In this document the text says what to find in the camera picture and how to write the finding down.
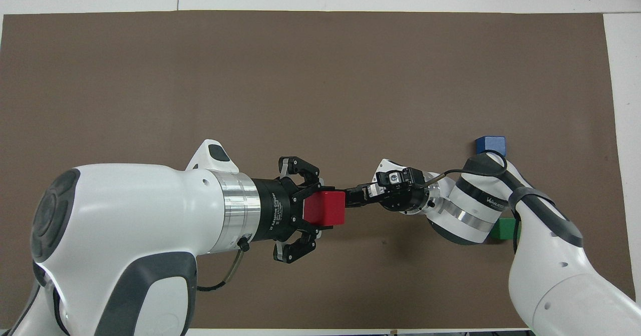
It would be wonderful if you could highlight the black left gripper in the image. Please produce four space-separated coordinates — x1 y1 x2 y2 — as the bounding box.
249 155 325 264

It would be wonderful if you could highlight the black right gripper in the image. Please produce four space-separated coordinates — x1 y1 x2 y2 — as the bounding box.
344 167 433 213

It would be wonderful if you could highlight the red block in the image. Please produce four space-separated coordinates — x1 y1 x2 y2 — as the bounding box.
303 190 347 227

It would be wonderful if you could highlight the blue block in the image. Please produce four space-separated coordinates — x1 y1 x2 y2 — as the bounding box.
474 135 507 158

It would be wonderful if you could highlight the green block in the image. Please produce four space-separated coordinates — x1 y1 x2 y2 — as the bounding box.
489 219 522 241

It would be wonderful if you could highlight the brown paper mat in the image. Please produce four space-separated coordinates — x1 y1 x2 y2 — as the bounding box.
0 10 636 330

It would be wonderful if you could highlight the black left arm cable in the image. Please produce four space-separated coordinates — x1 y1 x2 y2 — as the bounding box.
197 235 251 293

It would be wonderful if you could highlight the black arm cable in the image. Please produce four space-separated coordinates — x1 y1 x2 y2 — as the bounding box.
422 169 507 187
197 235 251 293

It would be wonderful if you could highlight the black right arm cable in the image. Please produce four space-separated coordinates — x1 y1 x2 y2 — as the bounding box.
422 169 507 187

